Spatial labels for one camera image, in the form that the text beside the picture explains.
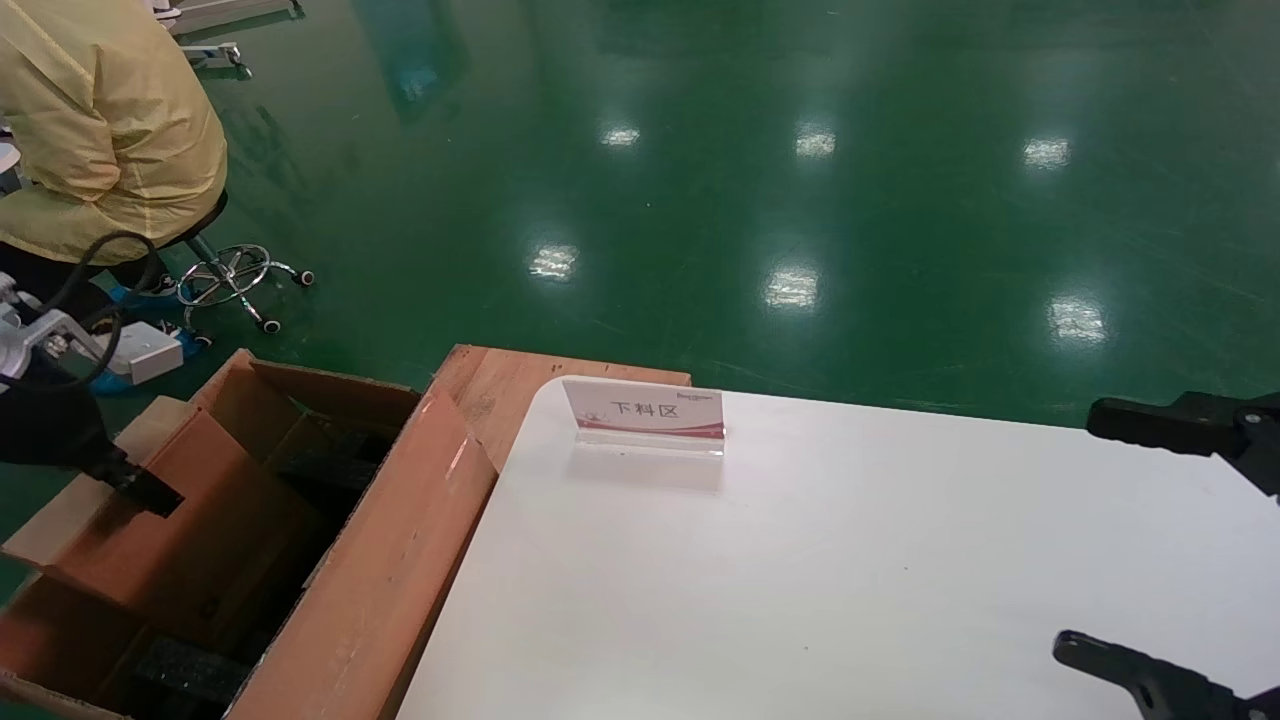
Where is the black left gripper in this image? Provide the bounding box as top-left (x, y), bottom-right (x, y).
top-left (0, 355), bottom-right (186, 519)

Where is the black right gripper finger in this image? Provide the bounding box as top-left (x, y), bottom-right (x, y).
top-left (1052, 630), bottom-right (1280, 720)
top-left (1086, 392), bottom-right (1280, 496)

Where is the small cardboard box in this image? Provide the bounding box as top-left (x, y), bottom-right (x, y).
top-left (0, 395), bottom-right (331, 616)

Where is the large open cardboard box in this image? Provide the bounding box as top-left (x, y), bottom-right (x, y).
top-left (0, 348), bottom-right (501, 720)

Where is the black foam pad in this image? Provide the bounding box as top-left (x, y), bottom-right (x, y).
top-left (280, 430), bottom-right (386, 501)
top-left (135, 637), bottom-right (251, 716)

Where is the black stool with chrome base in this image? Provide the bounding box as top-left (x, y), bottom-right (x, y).
top-left (150, 190), bottom-right (314, 336)

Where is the brown wooden board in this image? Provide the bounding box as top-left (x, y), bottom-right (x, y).
top-left (430, 345), bottom-right (693, 471)

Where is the person in yellow coat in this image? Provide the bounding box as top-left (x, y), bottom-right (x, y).
top-left (0, 0), bottom-right (229, 301)

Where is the acrylic sign with red stripe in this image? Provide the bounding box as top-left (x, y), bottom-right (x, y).
top-left (560, 376), bottom-right (726, 459)

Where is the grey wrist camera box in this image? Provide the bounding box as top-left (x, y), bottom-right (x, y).
top-left (0, 308), bottom-right (186, 388)

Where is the thick black cable hose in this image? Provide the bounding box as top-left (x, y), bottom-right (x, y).
top-left (40, 232), bottom-right (166, 391)

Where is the grey metal frame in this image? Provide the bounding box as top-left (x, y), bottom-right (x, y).
top-left (150, 0), bottom-right (306, 76)

